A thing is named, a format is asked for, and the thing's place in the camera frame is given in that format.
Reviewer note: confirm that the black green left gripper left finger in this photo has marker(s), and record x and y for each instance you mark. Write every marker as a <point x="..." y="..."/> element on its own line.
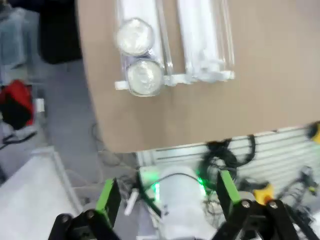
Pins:
<point x="111" y="200"/>

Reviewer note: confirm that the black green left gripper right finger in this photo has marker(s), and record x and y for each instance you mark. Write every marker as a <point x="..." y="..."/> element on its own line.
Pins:
<point x="228" y="192"/>

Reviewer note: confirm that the white Franka left arm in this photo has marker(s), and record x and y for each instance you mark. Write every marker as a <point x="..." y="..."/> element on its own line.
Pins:
<point x="182" y="200"/>

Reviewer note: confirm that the clear white can dispenser rack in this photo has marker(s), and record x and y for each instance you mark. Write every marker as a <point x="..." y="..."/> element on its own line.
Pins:
<point x="200" y="37"/>

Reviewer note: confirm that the white plastic cylinder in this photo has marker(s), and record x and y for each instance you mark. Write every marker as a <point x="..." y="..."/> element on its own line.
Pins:
<point x="131" y="202"/>

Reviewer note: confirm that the yellow emergency stop button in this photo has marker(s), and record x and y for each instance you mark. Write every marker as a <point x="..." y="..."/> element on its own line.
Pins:
<point x="315" y="132"/>
<point x="262" y="192"/>

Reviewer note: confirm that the white side cabinet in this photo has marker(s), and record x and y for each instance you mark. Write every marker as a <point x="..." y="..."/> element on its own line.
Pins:
<point x="30" y="195"/>

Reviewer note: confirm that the red and black bag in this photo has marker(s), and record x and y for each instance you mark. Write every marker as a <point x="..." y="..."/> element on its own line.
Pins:
<point x="16" y="105"/>

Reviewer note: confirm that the blue grey fabric garment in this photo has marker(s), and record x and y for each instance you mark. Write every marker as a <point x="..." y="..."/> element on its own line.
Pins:
<point x="15" y="37"/>

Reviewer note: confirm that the aluminium slotted base plate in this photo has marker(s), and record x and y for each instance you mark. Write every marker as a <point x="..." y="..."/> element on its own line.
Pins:
<point x="280" y="147"/>

